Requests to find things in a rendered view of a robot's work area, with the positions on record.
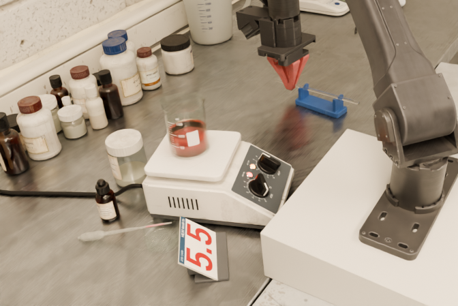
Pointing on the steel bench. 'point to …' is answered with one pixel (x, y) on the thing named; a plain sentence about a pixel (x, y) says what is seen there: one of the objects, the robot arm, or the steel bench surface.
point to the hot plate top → (220, 150)
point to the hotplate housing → (208, 198)
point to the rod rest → (328, 108)
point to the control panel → (277, 187)
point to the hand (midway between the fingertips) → (289, 84)
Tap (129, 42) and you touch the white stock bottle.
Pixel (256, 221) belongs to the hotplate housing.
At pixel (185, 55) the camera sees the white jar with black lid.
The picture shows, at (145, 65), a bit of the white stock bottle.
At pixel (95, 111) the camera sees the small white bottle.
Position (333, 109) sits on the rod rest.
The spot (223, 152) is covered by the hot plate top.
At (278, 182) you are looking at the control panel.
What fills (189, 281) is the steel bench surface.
